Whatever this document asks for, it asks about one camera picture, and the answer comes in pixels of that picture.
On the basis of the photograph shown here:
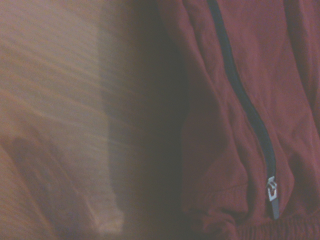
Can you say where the rust orange shorts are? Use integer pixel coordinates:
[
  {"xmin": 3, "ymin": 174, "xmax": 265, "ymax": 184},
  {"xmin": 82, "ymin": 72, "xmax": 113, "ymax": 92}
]
[{"xmin": 0, "ymin": 0, "xmax": 320, "ymax": 240}]

